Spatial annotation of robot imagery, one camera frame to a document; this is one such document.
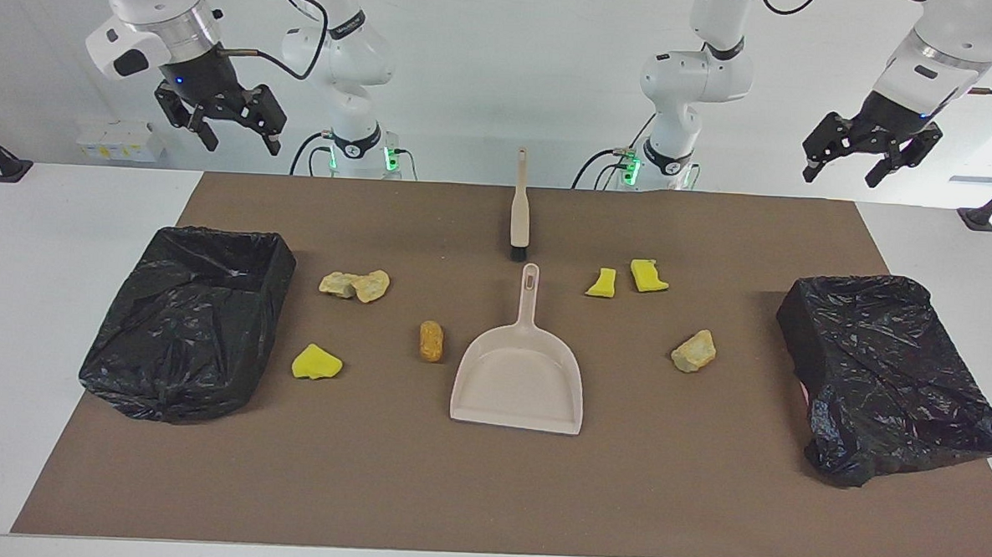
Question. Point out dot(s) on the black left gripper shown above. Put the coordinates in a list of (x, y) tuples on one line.
[(883, 128)]

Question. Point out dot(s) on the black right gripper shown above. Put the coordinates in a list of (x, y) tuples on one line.
[(207, 82)]

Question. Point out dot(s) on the yellow notched sponge piece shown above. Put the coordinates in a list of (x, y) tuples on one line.
[(647, 277)]

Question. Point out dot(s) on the large beige sponge chunk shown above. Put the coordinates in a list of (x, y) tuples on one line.
[(694, 352)]

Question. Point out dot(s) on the beige hand brush black bristles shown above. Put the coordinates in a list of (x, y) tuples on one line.
[(520, 213)]

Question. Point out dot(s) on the yellow wedge sponge piece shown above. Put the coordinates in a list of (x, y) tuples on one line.
[(602, 285)]

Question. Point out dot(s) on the beige plastic dustpan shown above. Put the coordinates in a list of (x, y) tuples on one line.
[(517, 380)]

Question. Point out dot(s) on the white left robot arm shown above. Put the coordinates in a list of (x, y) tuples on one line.
[(689, 78)]

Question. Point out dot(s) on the open bin with black bag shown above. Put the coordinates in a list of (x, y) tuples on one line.
[(184, 332)]

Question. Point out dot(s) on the bag-covered bin with pink rim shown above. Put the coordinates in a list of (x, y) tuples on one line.
[(885, 379)]

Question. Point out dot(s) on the white boxes with yellow labels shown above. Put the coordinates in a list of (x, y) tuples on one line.
[(119, 141)]

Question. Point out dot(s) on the yellow rounded sponge piece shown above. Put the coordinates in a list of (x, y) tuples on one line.
[(316, 363)]

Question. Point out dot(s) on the orange-brown oval sponge piece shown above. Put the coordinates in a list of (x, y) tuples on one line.
[(431, 343)]

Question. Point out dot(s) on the brown table mat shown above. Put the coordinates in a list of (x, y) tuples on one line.
[(663, 487)]

